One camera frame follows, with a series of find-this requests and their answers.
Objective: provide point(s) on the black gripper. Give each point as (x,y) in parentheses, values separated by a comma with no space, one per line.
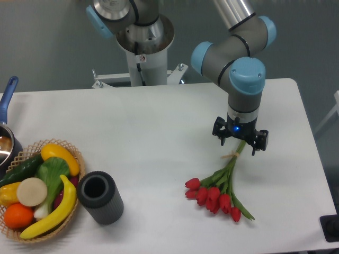
(258,140)

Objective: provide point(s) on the red tulip bouquet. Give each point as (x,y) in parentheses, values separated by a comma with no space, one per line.
(216,192)

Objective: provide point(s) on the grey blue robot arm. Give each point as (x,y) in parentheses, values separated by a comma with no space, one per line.
(231,65)

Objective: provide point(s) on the white furniture at right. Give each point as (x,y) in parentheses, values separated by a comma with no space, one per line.
(329,119)

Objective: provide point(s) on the black device at edge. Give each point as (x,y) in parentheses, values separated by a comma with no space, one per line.
(329,225)

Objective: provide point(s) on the dark grey ribbed vase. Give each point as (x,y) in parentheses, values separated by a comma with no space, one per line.
(98,193)

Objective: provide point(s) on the red purple vegetable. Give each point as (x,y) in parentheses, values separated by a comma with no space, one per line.
(59,198)

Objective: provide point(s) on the yellow banana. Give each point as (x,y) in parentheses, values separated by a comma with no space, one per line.
(57,216)

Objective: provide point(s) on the yellow squash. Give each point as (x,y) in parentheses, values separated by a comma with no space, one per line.
(54,150)

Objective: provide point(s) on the green bok choy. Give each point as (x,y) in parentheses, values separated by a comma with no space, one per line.
(49,172)

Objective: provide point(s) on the woven wicker basket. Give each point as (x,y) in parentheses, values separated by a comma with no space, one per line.
(27,153)

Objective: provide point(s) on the dark green cucumber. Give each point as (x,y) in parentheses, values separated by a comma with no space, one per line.
(24,170)

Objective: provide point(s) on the beige round slice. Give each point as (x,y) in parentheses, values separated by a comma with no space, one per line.
(31,192)

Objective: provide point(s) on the orange fruit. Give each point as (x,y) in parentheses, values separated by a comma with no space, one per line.
(18,216)

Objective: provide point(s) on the yellow bell pepper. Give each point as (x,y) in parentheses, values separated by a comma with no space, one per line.
(8,194)

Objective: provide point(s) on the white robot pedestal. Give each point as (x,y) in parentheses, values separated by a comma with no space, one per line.
(146,52)

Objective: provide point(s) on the blue handled saucepan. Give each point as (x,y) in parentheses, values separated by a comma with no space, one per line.
(10,146)

